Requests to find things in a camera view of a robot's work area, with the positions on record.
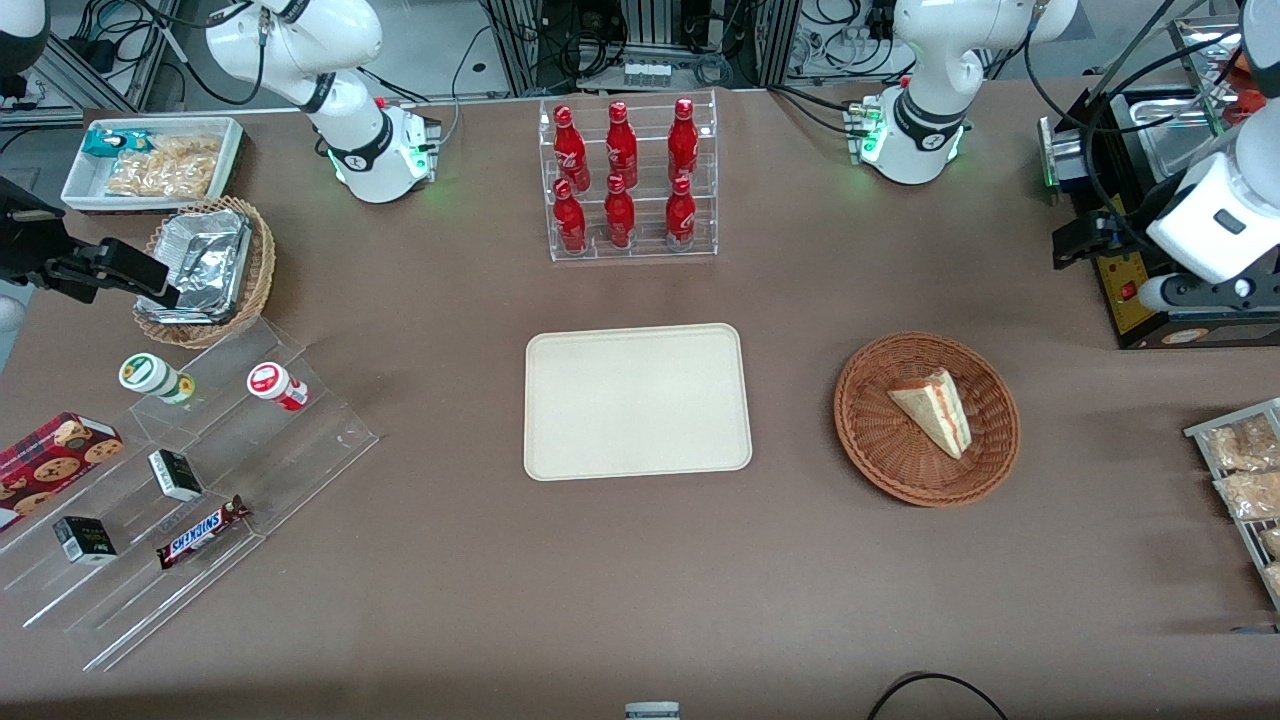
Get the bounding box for green lid jar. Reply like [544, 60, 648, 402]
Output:
[118, 352, 197, 407]

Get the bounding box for tray of packaged snacks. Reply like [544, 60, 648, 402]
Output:
[1184, 397, 1280, 612]

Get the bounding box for red lid jar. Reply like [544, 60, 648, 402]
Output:
[246, 361, 310, 413]

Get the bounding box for black food warmer machine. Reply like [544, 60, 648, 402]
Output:
[1038, 15, 1280, 351]

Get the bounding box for triangular sandwich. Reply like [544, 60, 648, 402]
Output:
[887, 368, 973, 461]

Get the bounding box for red cookie box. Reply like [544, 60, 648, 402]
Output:
[0, 411, 125, 532]

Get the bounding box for white rectangular snack bin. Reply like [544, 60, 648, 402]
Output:
[60, 116, 247, 214]

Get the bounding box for clear bag of chips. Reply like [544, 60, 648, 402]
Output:
[104, 134, 223, 199]

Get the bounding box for aluminium foil container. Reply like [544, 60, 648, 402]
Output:
[137, 208, 252, 324]

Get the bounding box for small tan wicker basket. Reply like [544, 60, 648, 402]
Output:
[132, 196, 277, 350]

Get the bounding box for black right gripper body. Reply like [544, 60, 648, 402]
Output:
[0, 178, 73, 289]

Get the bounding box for snickers chocolate bar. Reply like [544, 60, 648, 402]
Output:
[156, 494, 252, 571]

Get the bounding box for aluminium frame rack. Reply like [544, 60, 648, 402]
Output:
[478, 0, 803, 98]

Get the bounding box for teal snack packet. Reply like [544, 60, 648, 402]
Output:
[81, 129, 153, 160]

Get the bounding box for small black box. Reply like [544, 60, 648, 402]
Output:
[52, 515, 119, 566]
[147, 448, 205, 503]

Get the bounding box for black cable loop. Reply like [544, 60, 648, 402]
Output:
[864, 671, 1011, 720]

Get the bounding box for steel warmer pan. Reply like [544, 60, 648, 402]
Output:
[1128, 88, 1241, 189]

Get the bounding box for red soda bottle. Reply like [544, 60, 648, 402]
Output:
[605, 101, 639, 190]
[552, 179, 588, 254]
[604, 174, 637, 250]
[553, 105, 592, 193]
[667, 98, 700, 184]
[664, 176, 697, 252]

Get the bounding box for clear acrylic bottle rack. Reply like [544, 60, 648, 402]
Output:
[538, 89, 719, 263]

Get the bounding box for clear acrylic step display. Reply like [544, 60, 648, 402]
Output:
[0, 317, 380, 674]

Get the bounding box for beige plastic tray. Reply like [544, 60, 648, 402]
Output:
[524, 323, 753, 482]

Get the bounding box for large brown wicker basket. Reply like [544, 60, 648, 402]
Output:
[834, 332, 1021, 508]

